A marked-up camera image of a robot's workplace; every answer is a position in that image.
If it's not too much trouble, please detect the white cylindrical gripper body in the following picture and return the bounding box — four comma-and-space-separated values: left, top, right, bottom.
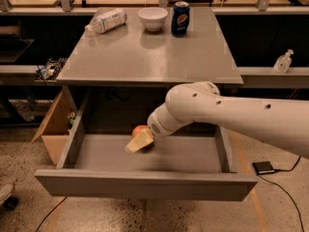
147, 105, 183, 137

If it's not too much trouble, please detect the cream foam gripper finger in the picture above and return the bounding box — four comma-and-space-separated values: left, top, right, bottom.
126, 129, 154, 153

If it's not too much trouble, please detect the orange fruit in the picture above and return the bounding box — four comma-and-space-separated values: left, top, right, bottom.
131, 125, 149, 138

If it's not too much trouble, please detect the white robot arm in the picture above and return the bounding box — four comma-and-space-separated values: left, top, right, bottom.
126, 82, 309, 159

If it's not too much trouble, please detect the grey open drawer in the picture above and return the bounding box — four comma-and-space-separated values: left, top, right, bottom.
34, 109, 258, 202

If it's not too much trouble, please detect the grey counter cabinet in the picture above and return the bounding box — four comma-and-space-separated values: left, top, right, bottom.
58, 7, 242, 133

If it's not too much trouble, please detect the brown cardboard box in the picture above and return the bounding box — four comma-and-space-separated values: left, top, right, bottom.
32, 90, 75, 165

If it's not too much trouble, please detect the blue Pepsi can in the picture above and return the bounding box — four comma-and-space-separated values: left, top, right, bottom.
171, 1, 190, 37

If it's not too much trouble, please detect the white ceramic bowl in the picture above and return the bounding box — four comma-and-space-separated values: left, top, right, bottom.
138, 7, 168, 32

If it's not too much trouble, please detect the black foot pedal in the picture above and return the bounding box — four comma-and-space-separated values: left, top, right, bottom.
252, 161, 275, 175

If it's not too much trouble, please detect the clear plastic water bottle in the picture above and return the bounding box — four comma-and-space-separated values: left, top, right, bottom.
85, 9, 127, 34

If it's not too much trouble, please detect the clear hand sanitizer bottle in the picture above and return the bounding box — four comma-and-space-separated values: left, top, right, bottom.
273, 49, 294, 73

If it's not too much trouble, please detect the grey shelf rack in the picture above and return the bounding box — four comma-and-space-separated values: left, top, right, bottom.
0, 8, 96, 127

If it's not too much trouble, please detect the black caster wheel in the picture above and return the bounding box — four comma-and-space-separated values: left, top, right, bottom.
3, 196, 19, 211

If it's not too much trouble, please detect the black floor cable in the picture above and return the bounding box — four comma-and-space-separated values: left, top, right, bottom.
34, 195, 69, 232

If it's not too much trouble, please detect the black pedal cable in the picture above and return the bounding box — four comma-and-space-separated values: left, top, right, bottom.
257, 156, 305, 232

